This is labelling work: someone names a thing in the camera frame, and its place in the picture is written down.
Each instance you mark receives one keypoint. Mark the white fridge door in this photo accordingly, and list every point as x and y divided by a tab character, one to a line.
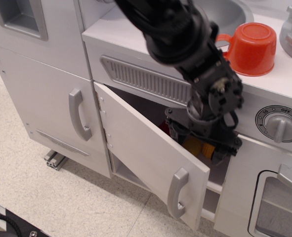
40	95

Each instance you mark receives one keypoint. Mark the silver toy sink basin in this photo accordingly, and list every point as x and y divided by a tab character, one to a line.
228	15

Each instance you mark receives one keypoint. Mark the orange toy corn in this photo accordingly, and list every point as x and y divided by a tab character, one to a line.
207	150

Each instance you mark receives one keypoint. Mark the white oven door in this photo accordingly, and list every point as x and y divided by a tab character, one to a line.
253	202

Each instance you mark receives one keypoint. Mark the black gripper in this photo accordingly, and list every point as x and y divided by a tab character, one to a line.
214	132

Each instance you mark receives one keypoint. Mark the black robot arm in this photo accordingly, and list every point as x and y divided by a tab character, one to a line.
179	35

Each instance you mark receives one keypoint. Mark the silver vent grille panel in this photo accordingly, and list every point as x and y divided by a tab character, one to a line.
148	81

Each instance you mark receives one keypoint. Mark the grey timer knob dial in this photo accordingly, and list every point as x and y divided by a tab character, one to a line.
275	122

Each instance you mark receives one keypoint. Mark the aluminium extrusion rail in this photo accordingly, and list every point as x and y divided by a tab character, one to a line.
55	160

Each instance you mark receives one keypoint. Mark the silver fridge emblem trim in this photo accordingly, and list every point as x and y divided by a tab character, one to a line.
63	144

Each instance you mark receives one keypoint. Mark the white cabinet door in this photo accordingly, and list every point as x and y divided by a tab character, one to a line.
150	154

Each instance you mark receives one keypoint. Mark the white toy kitchen body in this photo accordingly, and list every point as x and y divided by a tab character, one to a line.
77	201

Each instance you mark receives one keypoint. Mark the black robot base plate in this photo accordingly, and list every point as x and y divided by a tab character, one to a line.
11	225

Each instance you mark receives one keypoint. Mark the silver fridge door handle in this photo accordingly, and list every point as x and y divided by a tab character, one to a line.
75	99

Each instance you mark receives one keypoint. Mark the yellow toy food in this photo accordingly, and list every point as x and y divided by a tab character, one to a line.
192	145

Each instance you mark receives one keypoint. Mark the red plastic cup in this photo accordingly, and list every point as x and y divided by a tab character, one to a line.
251	50

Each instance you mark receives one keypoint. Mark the silver recessed dispenser panel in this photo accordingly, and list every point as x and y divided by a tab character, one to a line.
24	16

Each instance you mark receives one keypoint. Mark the silver cabinet door handle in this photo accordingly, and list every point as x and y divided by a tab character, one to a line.
179	180

